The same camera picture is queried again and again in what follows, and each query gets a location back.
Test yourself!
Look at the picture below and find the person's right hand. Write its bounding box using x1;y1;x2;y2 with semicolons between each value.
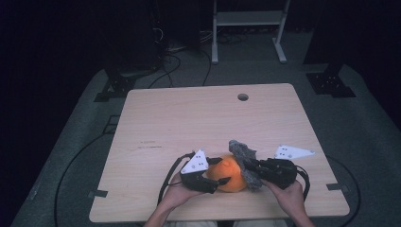
260;179;305;219

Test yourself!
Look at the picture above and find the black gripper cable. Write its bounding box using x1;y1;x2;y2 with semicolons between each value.
295;165;312;203
157;151;197;206

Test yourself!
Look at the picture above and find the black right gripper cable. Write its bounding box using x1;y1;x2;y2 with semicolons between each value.
295;165;312;203

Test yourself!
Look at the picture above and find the white metal stand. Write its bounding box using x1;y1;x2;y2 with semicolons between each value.
211;0;291;65

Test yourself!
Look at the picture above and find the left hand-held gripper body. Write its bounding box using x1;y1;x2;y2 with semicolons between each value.
179;148;219;195

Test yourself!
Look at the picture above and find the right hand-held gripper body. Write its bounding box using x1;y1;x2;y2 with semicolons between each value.
259;144;316;191

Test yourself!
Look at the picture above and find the black floor cable loop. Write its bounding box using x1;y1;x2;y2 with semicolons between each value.
148;52;183;90

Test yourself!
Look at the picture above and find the grey cloth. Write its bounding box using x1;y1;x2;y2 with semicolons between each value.
228;139;265;193

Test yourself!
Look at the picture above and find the black stand base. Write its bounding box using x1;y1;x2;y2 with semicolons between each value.
94;71;140;103
305;63;357;99

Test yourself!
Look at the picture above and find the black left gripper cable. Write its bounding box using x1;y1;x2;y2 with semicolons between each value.
157;151;197;206

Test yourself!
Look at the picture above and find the curved black floor cable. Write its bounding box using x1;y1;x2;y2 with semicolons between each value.
325;155;362;227

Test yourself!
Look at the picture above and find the long black floor cable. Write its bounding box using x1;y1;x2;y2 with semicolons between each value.
53;132;107;227

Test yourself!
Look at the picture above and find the black floor tape frame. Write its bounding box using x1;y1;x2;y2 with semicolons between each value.
101;114;121;135

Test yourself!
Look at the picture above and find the person's left hand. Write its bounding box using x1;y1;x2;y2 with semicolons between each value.
163;172;206;212

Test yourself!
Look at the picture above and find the orange plush toy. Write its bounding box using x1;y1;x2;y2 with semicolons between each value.
206;154;249;193

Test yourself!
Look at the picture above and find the dark tape strip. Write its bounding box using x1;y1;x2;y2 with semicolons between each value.
326;183;350;193
87;189;109;200

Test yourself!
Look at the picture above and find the thin black floor cable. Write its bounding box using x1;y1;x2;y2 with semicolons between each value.
200;49;213;87

